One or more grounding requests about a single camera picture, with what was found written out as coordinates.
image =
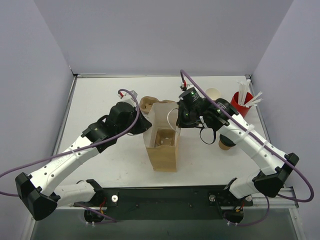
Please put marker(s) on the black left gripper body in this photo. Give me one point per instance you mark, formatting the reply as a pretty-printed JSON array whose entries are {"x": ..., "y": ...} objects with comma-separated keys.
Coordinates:
[{"x": 143, "y": 123}]

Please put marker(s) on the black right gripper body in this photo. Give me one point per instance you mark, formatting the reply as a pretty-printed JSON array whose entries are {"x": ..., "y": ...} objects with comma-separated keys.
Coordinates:
[{"x": 181, "y": 116}]

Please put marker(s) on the brown paper takeout bag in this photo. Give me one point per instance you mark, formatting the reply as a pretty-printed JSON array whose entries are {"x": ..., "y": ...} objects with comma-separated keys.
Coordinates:
[{"x": 162, "y": 116}]

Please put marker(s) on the pulp cup carrier tray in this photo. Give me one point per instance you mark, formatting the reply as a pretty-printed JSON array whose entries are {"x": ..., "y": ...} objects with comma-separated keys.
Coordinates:
[{"x": 165, "y": 137}]

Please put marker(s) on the kraft paper coffee cup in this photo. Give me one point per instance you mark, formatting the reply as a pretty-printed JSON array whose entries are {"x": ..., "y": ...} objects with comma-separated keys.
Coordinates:
[{"x": 223, "y": 146}]

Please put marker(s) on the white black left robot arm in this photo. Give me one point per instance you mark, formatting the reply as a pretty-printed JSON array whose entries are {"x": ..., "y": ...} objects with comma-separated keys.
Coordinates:
[{"x": 41, "y": 192}]

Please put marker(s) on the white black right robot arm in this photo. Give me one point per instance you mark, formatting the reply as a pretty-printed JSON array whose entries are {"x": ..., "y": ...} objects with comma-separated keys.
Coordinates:
[{"x": 220, "y": 116}]

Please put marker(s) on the lower pulp cup carrier stack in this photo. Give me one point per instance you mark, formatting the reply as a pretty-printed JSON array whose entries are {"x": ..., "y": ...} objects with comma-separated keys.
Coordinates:
[{"x": 147, "y": 102}]

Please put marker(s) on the stacked kraft paper cups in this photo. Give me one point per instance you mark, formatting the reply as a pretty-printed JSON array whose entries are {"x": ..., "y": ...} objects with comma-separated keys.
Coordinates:
[{"x": 213, "y": 93}]

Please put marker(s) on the red cylindrical straw holder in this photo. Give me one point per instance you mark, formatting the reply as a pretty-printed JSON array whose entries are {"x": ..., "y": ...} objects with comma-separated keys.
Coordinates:
[{"x": 243, "y": 110}]

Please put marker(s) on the white wrapped straws bundle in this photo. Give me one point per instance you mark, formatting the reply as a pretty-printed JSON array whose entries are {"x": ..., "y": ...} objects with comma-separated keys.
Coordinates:
[{"x": 242, "y": 94}]

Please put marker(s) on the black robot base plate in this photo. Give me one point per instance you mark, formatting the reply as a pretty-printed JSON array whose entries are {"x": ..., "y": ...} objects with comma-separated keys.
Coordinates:
[{"x": 201, "y": 202}]

